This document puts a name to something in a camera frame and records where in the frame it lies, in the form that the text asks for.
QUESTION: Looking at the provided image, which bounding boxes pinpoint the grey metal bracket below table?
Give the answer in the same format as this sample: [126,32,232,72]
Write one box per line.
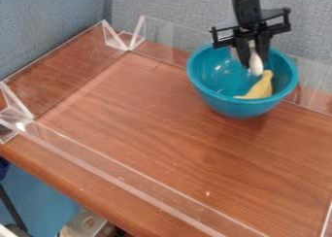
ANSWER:
[57,209,116,237]

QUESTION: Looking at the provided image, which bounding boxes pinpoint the clear acrylic barrier frame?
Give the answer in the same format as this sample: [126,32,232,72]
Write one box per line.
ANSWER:
[0,17,332,237]

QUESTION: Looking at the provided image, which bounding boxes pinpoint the white plush mushroom red cap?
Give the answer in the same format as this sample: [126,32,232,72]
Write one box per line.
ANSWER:
[249,41,262,76]

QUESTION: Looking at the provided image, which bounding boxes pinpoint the yellow plush toy in bowl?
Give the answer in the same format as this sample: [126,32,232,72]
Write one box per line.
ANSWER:
[236,70,273,99]

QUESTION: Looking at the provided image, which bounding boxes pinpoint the blue plastic bowl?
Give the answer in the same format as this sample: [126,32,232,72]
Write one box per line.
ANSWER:
[186,44,300,119]

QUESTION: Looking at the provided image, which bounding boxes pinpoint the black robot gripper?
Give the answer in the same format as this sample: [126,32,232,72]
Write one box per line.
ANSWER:
[210,0,290,67]

